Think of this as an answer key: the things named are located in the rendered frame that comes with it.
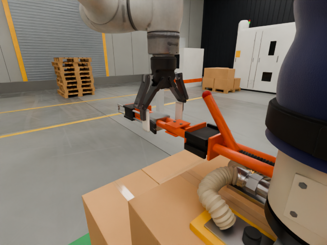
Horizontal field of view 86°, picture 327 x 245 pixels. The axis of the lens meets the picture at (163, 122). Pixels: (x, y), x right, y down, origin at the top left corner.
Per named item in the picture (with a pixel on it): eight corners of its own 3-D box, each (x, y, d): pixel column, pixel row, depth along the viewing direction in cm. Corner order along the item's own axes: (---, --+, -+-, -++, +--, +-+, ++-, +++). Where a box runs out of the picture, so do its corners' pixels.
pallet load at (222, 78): (240, 91, 732) (244, 68, 701) (226, 94, 673) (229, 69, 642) (216, 87, 821) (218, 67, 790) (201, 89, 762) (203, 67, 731)
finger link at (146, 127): (149, 109, 50) (147, 110, 50) (150, 131, 53) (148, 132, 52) (143, 107, 53) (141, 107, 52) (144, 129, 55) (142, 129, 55)
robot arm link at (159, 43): (187, 33, 48) (186, 56, 50) (165, 36, 54) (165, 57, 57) (160, 30, 42) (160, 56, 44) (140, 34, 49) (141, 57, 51)
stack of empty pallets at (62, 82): (97, 94, 658) (92, 57, 613) (63, 98, 593) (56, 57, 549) (86, 90, 753) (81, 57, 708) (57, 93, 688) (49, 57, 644)
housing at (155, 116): (171, 127, 62) (171, 114, 61) (155, 131, 58) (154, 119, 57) (158, 122, 67) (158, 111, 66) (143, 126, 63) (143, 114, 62)
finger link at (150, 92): (167, 79, 51) (164, 76, 50) (146, 112, 50) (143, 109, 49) (158, 78, 54) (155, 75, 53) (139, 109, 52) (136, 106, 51)
